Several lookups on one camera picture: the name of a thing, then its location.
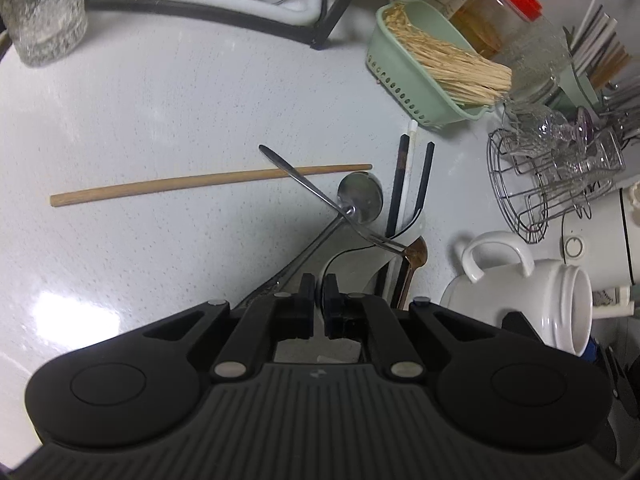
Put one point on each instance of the frosted glass tumbler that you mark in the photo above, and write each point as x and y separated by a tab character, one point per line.
44	31

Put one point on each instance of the white chopstick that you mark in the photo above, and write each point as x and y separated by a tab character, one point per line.
412	131

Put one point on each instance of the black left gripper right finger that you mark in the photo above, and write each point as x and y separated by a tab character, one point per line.
339	312

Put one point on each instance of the wire glass rack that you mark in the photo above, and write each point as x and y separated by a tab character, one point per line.
532	191

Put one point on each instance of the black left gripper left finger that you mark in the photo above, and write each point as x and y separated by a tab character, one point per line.
296	312

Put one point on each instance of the green utensil holder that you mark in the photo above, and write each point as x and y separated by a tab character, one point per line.
575	91

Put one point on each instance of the clear glass cup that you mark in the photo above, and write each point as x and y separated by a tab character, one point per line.
535	130

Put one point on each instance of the textured glass jar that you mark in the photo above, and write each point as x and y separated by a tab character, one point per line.
537	54

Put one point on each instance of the white ceramic jug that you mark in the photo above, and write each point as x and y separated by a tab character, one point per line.
555	298

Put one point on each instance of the green plastic basket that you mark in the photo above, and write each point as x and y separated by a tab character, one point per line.
402	75

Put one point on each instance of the black chopstick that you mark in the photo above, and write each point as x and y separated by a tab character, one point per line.
396	185
402	227

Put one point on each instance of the bundle of bamboo sticks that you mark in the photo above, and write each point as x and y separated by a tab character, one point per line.
466	76

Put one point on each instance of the long wooden chopstick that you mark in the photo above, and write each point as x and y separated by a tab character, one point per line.
90	195

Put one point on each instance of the black metal shelf frame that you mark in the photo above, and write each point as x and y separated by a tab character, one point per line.
300	25

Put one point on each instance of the black chopstick left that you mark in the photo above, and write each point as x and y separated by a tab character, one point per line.
396	185

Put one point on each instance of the black chopstick right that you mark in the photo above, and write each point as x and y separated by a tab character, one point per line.
402	227

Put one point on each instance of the brown wooden spoon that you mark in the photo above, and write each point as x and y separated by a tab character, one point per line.
416	257

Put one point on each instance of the steel ladle spoon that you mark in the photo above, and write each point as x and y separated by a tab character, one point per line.
360	196

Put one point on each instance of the white appliance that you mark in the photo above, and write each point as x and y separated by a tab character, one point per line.
606	244

